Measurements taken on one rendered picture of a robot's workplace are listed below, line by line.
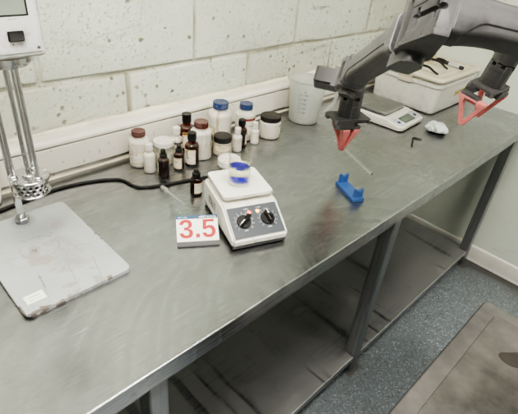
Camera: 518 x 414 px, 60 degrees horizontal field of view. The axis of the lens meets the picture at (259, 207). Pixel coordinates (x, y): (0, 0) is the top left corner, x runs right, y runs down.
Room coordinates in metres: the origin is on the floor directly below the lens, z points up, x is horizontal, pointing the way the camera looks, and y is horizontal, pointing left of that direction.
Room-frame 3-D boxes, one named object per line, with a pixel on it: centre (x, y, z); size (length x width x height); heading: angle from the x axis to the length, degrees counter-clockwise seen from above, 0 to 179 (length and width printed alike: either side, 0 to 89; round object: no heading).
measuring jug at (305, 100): (1.53, -0.14, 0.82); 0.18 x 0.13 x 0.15; 86
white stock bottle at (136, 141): (1.08, 0.34, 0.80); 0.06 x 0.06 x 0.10
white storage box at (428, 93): (1.92, -0.64, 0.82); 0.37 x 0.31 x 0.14; 138
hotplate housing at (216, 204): (0.87, 0.04, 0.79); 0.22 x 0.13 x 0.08; 27
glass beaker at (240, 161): (0.88, 0.05, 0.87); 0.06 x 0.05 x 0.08; 164
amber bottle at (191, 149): (1.11, 0.20, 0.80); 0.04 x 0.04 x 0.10
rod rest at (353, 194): (1.04, -0.24, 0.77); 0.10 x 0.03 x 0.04; 22
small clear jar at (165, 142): (1.11, 0.28, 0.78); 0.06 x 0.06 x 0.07
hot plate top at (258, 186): (0.89, 0.05, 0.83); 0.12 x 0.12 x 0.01; 27
